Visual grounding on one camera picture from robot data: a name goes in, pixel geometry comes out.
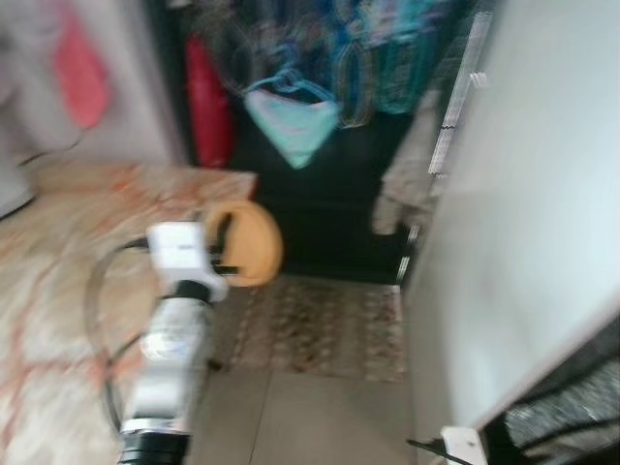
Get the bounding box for round orange-tan bread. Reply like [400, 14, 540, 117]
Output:
[203, 199, 284, 289]

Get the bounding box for white fridge door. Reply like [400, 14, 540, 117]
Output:
[401, 0, 620, 458]

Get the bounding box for patterned mosaic floor rug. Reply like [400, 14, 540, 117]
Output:
[231, 279, 408, 385]

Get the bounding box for teal underwear garment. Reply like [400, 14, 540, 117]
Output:
[242, 85, 342, 171]

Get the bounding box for red hanging bag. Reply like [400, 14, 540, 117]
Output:
[184, 33, 234, 171]

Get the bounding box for blue clothes hanger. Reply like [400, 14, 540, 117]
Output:
[254, 62, 335, 104]

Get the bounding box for beige hanging towel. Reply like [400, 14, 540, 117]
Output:
[372, 89, 445, 239]

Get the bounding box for pink hanging cloth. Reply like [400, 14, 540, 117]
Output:
[52, 8, 110, 132]

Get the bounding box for teal clothes hanger bunch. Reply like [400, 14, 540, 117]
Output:
[327, 0, 458, 129]

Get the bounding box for dark speckled granite slab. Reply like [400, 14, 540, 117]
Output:
[482, 318, 620, 461]

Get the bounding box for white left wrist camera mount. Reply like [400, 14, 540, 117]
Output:
[145, 221, 230, 301]

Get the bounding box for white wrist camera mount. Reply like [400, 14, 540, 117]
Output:
[441, 425, 487, 465]
[145, 221, 230, 301]

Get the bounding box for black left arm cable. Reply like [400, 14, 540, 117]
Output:
[83, 238, 156, 432]

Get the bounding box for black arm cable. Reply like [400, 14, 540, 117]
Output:
[83, 238, 156, 432]
[406, 438, 447, 458]

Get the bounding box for silver fridge door handle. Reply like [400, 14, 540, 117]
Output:
[426, 10, 495, 177]

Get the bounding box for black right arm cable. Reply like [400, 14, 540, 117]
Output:
[406, 438, 447, 458]

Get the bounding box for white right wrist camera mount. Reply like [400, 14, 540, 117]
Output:
[441, 425, 487, 465]

